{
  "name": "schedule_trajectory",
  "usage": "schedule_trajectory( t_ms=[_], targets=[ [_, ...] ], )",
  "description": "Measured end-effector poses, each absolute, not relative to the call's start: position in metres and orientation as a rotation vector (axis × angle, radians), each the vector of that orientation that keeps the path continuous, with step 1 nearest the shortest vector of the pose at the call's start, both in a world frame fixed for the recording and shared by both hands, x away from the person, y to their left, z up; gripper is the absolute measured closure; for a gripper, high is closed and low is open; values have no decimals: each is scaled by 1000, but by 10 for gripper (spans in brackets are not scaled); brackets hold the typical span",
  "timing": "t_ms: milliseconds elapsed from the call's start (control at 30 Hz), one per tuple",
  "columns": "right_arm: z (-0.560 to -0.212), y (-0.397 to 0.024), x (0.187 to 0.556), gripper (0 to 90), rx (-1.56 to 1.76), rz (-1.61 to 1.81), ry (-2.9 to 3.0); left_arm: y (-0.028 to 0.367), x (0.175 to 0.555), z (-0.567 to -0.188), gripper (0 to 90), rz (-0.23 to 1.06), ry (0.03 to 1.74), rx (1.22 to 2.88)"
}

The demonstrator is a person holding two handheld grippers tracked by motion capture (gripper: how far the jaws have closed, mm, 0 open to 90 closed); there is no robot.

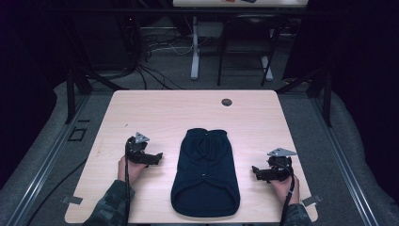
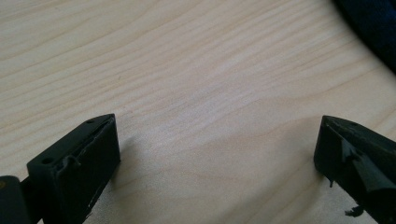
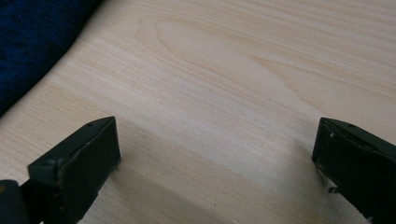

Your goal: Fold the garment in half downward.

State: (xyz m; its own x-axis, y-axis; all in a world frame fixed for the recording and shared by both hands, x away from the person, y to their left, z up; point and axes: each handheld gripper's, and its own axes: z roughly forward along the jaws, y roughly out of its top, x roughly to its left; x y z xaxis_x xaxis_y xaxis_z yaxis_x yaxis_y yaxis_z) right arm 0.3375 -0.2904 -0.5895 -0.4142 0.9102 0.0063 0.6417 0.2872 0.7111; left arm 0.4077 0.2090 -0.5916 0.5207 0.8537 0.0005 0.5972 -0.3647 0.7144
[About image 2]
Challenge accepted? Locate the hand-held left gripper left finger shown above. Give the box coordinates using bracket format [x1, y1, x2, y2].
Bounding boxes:
[26, 113, 121, 224]

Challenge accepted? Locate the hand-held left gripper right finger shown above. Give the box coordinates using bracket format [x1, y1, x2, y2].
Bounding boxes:
[313, 115, 396, 224]

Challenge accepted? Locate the dark blue cloth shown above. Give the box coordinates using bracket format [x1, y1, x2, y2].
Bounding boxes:
[331, 0, 396, 76]

